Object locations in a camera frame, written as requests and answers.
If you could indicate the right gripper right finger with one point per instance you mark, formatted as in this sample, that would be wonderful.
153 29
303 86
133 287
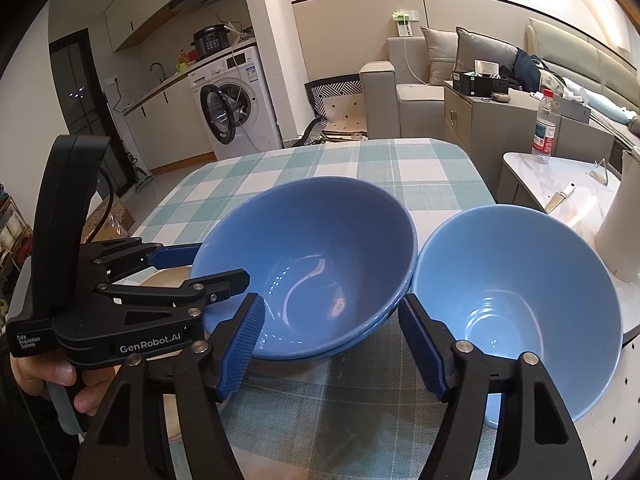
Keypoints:
536 438

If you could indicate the cardboard box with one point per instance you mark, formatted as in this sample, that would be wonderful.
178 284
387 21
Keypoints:
117 225

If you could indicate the black tray box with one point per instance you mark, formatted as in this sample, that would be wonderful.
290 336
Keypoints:
480 86

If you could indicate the kitchen counter cabinets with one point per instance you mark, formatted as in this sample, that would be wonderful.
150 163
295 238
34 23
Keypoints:
168 128

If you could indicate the clear water bottle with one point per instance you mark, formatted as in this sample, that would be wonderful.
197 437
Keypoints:
545 127

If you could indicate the cream plate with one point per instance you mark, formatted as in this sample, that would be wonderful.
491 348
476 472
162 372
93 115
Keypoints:
170 278

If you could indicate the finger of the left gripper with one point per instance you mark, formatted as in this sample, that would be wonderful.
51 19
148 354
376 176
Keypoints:
122 258
199 292

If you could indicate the person's left hand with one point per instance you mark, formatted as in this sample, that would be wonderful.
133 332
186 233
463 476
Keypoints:
33 373

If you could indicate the left grey cushion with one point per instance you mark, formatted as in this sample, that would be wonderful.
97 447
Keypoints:
441 54

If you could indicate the white washing machine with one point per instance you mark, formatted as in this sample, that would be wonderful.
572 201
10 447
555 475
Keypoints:
234 102

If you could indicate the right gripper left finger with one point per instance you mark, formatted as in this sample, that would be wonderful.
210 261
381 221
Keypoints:
128 439

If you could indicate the white electric kettle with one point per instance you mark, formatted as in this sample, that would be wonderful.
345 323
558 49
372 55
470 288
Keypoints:
618 239

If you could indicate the teal plaid tablecloth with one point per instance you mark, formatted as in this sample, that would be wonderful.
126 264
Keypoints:
363 414

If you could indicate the grey cushion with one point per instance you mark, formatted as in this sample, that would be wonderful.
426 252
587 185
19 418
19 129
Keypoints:
441 54
473 46

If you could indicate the shoe rack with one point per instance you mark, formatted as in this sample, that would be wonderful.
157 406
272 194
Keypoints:
16 242

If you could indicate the patterned folded playpen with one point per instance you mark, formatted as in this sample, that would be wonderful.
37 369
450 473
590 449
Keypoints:
339 111

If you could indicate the light blue bowl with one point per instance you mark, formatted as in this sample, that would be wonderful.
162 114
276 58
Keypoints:
511 279

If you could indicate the grey sofa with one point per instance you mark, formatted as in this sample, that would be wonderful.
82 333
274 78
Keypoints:
400 102

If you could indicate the dark blue bowl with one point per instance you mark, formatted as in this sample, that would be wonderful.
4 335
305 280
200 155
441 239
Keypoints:
328 256

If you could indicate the black pressure cooker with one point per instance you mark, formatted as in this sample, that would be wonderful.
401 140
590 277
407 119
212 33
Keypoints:
210 40

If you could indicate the beige side cabinet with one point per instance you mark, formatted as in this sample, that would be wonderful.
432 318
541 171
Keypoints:
487 130

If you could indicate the white small side table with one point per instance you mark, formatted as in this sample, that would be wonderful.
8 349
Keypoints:
578 194

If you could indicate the right grey cushion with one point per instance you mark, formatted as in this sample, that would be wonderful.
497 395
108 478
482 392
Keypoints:
473 46

